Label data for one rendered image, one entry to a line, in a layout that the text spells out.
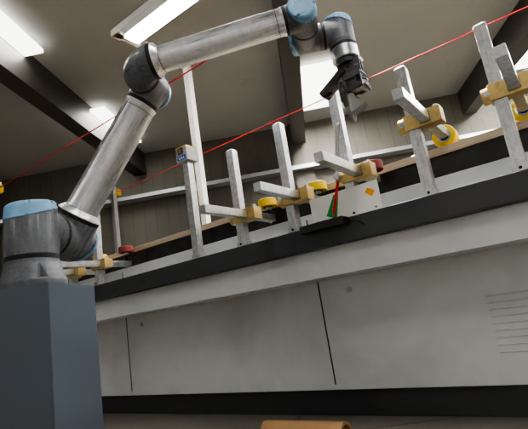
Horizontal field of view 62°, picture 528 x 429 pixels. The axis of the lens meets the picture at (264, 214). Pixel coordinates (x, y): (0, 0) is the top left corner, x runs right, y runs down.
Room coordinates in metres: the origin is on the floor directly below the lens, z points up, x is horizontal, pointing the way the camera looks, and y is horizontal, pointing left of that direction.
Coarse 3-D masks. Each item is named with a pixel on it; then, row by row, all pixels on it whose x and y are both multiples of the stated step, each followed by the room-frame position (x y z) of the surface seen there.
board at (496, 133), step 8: (520, 128) 1.33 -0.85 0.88; (480, 136) 1.39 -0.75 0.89; (488, 136) 1.38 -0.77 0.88; (496, 136) 1.37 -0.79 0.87; (456, 144) 1.44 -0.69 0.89; (464, 144) 1.42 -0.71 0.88; (472, 144) 1.41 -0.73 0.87; (432, 152) 1.49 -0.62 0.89; (440, 152) 1.47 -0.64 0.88; (448, 152) 1.46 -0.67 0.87; (400, 160) 1.55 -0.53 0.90; (408, 160) 1.54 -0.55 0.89; (384, 168) 1.59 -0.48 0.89; (392, 168) 1.57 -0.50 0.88; (400, 168) 1.56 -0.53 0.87; (328, 184) 1.72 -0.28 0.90; (208, 224) 2.11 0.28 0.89; (216, 224) 2.08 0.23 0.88; (184, 232) 2.21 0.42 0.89; (160, 240) 2.31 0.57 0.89; (168, 240) 2.28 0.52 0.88; (136, 248) 2.43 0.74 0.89; (144, 248) 2.39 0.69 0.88; (112, 256) 2.56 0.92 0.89; (120, 256) 2.52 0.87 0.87
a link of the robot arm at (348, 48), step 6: (348, 42) 1.29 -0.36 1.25; (336, 48) 1.31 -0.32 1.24; (342, 48) 1.30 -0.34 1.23; (348, 48) 1.29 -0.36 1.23; (354, 48) 1.30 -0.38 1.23; (336, 54) 1.31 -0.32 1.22; (342, 54) 1.30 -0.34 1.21; (348, 54) 1.30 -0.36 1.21; (354, 54) 1.31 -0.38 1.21; (336, 60) 1.33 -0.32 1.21
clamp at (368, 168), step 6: (366, 162) 1.40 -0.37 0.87; (372, 162) 1.42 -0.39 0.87; (366, 168) 1.40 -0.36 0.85; (372, 168) 1.41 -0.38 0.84; (342, 174) 1.45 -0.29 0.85; (366, 174) 1.41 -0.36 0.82; (372, 174) 1.40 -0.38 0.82; (342, 180) 1.46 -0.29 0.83; (348, 180) 1.44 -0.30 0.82; (354, 180) 1.44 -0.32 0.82; (360, 180) 1.46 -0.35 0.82
